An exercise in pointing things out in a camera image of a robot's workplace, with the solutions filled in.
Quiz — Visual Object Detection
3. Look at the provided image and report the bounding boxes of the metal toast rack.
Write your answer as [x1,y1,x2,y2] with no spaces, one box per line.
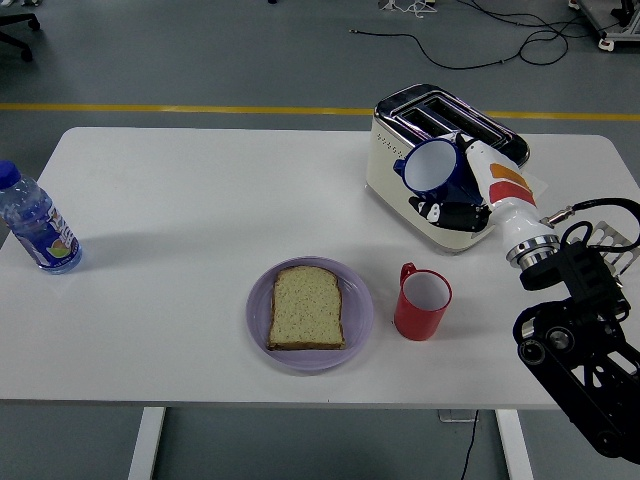
[584,222,637,277]

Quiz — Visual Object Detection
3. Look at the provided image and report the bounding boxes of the slice of bread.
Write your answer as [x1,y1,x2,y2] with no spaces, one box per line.
[266,265,347,351]

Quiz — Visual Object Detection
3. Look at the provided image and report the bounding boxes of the blue enamel cup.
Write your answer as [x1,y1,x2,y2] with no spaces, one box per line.
[392,138,484,206]

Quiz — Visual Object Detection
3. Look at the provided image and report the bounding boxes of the long black floor cable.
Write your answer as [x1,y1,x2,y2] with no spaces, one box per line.
[349,0,601,71]

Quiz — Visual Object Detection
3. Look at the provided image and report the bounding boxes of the cream and chrome toaster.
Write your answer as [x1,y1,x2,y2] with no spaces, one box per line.
[364,83,532,256]

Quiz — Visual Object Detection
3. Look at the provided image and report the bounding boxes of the yellow floor tape line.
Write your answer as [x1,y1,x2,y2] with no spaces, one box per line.
[0,103,640,123]

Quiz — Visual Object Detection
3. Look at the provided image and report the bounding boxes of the white floor cables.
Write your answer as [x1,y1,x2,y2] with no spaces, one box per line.
[377,0,436,19]

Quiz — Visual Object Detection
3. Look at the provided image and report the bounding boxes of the grey box under table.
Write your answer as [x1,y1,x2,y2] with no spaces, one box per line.
[437,408,480,424]

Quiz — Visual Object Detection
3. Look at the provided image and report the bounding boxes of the thin black hanging cable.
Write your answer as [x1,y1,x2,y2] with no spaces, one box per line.
[458,409,481,480]

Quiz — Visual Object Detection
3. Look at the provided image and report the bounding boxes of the purple round plate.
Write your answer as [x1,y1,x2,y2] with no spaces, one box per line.
[245,255,375,371]

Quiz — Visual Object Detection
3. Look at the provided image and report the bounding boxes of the black office chair base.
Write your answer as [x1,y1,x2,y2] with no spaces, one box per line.
[0,12,41,64]

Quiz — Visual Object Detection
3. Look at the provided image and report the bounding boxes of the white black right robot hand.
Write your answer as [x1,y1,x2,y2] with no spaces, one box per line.
[407,132,555,256]

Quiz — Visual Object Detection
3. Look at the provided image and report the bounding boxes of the plastic bottle with blue cap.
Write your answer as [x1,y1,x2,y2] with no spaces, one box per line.
[0,159,84,275]

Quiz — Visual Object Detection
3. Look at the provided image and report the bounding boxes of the red enamel cup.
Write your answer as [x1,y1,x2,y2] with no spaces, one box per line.
[393,261,454,342]

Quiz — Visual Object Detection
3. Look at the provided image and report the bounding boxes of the wheeled metal equipment frame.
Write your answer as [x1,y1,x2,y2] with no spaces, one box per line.
[567,0,640,54]

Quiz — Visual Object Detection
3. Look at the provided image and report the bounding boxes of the white table leg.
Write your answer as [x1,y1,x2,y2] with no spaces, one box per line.
[494,408,535,480]
[127,406,167,480]

